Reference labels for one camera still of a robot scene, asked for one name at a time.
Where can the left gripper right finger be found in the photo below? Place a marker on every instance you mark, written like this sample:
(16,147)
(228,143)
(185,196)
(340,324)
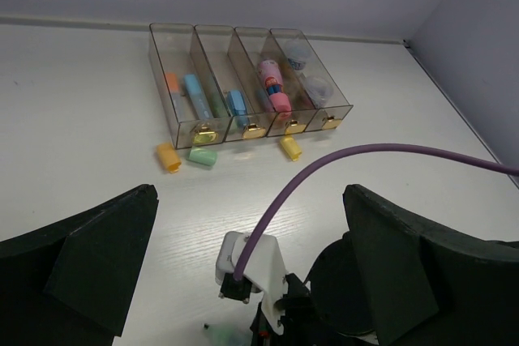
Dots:
(428,284)

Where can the green highlighter pen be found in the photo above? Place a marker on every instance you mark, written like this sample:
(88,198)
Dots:
(226,335)
(217,105)

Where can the green highlighter pen top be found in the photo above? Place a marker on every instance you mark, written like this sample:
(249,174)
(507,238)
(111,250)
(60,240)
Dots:
(217,105)

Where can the blue highlighter pen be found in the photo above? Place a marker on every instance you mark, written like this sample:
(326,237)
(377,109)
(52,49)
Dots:
(197,97)

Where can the yellow pen cap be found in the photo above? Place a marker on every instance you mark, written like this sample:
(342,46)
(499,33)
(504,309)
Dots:
(291,147)

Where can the grey orange-tip highlighter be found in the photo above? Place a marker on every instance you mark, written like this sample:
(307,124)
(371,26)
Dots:
(175,93)

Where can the green pen cap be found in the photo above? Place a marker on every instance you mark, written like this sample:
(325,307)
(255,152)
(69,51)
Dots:
(203,156)

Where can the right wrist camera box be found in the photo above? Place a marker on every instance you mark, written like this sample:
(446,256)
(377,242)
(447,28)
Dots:
(265,272)

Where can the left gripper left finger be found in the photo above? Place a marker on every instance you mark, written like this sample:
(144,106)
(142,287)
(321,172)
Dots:
(72,282)

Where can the green highlighter pen bottom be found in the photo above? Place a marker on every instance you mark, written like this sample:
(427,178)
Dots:
(226,335)

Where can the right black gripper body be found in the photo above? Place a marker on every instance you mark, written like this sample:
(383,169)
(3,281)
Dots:
(329,307)

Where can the small clear jar blue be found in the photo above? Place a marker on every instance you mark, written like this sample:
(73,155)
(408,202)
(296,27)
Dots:
(319,90)

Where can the orange-yellow pen cap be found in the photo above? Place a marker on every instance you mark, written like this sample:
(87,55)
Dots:
(168,157)

